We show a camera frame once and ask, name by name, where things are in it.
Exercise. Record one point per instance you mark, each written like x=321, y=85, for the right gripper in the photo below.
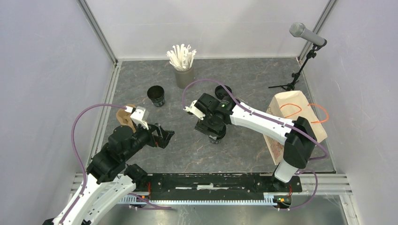
x=202, y=126

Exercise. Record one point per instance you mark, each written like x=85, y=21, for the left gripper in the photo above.
x=162, y=138

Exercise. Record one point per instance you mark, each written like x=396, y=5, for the black coffee cup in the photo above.
x=216, y=138

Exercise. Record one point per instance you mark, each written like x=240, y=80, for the brown cardboard cup carrier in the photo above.
x=124, y=119

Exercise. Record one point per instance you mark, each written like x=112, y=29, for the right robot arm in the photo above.
x=296, y=136

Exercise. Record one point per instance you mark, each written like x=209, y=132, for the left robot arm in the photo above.
x=108, y=178

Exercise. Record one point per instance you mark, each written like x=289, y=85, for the brown paper takeout bag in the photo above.
x=292, y=104

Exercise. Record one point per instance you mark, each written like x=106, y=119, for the grey straw holder cup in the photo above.
x=184, y=78

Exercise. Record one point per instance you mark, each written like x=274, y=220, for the white wrapped straws bundle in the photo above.
x=181, y=57

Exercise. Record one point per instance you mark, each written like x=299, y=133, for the black microphone stand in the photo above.
x=291, y=86

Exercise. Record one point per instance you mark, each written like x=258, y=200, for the grey microphone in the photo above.
x=299, y=30

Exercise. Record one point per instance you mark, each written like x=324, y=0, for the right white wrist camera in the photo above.
x=193, y=110

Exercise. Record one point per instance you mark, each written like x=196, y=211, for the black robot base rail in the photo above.
x=215, y=188

